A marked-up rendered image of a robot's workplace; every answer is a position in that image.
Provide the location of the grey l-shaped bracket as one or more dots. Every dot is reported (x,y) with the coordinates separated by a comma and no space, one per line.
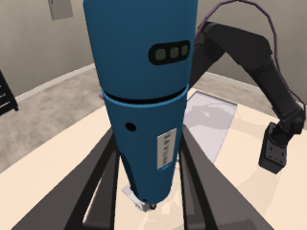
(128,192)

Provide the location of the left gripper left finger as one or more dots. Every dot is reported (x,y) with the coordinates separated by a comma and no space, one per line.
(64,207)

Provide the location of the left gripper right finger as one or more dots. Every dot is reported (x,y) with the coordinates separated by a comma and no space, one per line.
(222,205)

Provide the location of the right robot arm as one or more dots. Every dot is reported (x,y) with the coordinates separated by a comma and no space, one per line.
(252,51)

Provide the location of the blue electric screwdriver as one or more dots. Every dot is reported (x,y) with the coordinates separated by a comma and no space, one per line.
(143,52)

